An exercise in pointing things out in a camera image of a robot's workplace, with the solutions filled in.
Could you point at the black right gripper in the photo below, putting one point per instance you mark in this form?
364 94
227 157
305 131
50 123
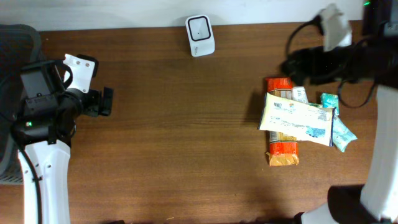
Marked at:
301 66

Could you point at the white barcode scanner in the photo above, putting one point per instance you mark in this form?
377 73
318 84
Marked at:
200 35

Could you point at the teal tissue pack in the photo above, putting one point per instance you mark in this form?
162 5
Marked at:
316 105
330 101

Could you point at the grey plastic basket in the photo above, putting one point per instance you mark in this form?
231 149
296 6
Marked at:
18 47

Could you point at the white cream tube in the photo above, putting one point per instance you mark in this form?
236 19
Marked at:
299 94

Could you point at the teal wet wipes packet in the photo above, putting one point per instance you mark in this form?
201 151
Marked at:
342 136

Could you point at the San Remo spaghetti packet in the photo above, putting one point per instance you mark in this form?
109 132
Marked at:
283 149

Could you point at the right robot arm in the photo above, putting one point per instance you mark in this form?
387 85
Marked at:
374 58

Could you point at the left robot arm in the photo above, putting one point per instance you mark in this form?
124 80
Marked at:
40 103

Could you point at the white chips bag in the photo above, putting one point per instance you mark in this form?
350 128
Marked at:
296 119

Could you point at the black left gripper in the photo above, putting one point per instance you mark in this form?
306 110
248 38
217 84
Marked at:
104 101

